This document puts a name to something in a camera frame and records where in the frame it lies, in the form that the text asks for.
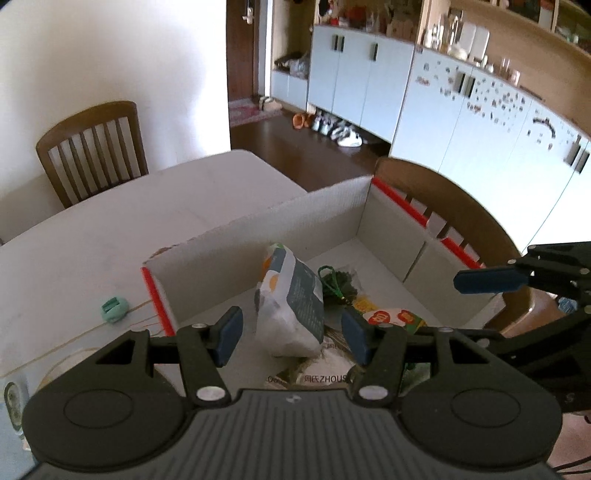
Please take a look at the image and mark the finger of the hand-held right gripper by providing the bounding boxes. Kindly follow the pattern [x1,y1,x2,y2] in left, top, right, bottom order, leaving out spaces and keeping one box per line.
[453,242,591,302]

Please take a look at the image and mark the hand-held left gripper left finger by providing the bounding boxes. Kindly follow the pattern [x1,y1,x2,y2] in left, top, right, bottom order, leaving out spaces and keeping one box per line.
[95,305,244,408]

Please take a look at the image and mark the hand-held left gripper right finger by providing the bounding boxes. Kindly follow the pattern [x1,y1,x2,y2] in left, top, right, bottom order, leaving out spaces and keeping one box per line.
[341,307,509,408]

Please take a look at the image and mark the red yellow snack packet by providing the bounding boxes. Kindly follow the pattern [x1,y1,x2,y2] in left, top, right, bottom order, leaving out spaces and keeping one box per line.
[362,307,428,336]

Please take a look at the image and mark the white wet wipes packet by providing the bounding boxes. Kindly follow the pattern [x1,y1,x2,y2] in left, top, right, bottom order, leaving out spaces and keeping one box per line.
[253,243,325,358]

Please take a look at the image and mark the cardboard box with red tape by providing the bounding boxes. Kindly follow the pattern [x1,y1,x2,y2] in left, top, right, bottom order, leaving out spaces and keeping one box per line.
[141,175,509,386]

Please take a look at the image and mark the teal pencil sharpener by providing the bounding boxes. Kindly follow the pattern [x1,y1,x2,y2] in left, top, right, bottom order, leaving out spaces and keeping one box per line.
[100,298,130,324]

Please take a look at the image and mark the crumpled dark green packets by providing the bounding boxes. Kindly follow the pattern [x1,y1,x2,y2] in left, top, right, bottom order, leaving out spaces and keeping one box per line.
[265,354,357,387]

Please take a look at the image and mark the wooden slat-back chair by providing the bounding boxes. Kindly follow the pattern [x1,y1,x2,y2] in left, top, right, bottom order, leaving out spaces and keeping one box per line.
[375,157,570,337]
[36,100,149,208]

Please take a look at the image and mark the row of light sneakers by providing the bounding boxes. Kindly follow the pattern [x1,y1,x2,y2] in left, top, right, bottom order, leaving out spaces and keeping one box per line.
[311,115,363,148]

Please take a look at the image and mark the patterned door rug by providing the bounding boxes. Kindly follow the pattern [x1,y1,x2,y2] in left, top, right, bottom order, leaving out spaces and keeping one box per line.
[228,98,283,128]

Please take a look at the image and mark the grey-green oval device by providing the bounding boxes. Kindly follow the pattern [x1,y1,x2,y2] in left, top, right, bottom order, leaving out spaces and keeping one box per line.
[4,379,25,437]

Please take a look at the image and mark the white canister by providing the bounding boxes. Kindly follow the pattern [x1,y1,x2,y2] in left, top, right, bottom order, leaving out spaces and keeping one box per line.
[457,23,491,64]

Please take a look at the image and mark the dark wooden door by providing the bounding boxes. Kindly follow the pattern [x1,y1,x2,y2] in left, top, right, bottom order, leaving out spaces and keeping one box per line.
[226,0,255,131]

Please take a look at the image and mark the grey bag in cabinet niche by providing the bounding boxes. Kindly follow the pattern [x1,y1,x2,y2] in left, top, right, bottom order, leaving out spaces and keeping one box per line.
[274,52,310,77]

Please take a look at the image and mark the white wall cabinet unit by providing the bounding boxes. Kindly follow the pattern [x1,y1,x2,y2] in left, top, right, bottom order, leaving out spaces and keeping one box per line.
[270,0,591,252]

